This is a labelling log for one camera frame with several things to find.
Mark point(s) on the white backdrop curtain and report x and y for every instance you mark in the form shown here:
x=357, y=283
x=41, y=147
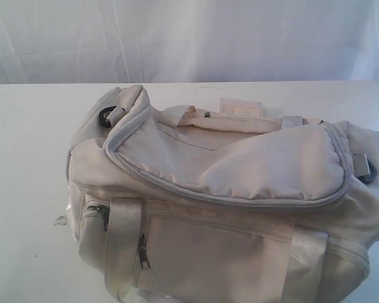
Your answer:
x=185, y=41

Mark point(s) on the beige duffel bag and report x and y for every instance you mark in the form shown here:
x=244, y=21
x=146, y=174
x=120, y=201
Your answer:
x=227, y=206

